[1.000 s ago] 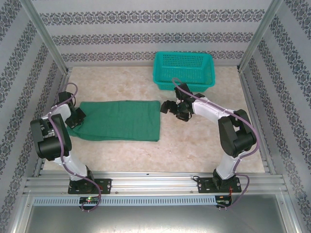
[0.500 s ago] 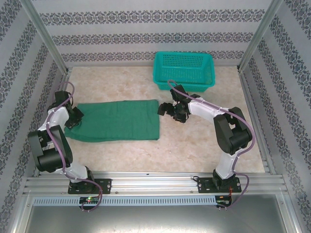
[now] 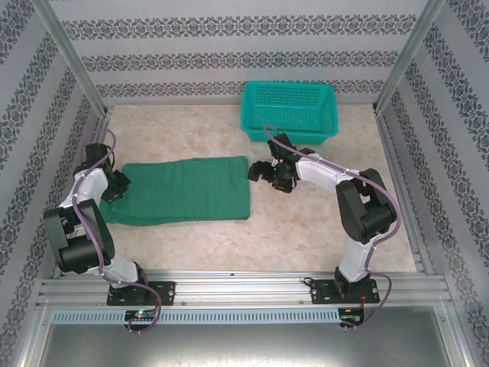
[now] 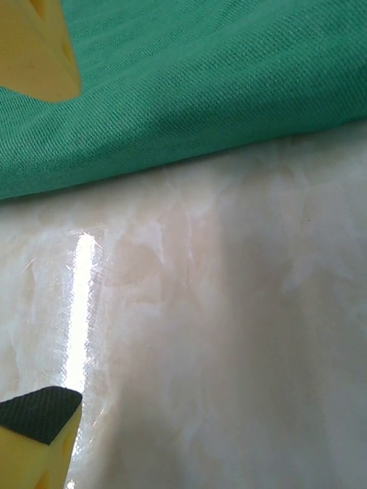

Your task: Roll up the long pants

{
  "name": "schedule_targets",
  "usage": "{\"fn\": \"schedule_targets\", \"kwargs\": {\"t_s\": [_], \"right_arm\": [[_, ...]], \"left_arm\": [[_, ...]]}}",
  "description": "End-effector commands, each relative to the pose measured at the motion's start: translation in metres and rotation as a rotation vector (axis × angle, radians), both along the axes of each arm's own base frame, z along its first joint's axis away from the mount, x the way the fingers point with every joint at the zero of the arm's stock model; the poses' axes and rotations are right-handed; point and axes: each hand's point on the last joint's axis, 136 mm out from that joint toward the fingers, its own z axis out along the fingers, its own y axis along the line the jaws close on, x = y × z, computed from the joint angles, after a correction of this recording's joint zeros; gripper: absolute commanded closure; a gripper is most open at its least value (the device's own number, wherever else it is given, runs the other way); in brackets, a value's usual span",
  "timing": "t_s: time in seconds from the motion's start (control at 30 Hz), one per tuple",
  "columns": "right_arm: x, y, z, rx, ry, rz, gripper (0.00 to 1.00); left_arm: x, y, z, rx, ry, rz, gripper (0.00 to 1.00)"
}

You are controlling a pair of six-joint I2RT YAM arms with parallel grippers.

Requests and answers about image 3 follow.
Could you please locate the green long pants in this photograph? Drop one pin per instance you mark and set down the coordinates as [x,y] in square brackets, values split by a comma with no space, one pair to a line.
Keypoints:
[183,191]

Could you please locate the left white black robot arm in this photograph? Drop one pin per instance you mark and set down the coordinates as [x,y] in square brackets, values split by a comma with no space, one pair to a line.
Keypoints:
[86,237]

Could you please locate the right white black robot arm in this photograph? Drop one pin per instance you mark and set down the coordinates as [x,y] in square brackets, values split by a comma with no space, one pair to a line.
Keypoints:
[359,214]

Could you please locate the teal plastic basket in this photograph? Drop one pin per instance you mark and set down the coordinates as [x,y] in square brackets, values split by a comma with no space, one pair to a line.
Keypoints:
[288,114]

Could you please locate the left arm's wrist camera box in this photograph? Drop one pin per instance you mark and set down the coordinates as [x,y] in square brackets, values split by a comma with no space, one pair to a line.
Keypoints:
[123,180]

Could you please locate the left arm's black base plate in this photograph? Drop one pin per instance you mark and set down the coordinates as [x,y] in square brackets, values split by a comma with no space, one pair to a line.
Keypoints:
[164,292]

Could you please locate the aluminium mounting rail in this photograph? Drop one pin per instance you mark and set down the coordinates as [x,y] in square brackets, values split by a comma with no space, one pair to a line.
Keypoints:
[244,284]

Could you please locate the right arm's black base plate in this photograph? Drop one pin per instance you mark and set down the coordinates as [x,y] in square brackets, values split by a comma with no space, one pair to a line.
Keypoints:
[324,290]

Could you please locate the aluminium frame post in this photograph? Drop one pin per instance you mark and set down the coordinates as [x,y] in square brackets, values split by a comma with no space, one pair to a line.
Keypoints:
[68,53]
[410,53]

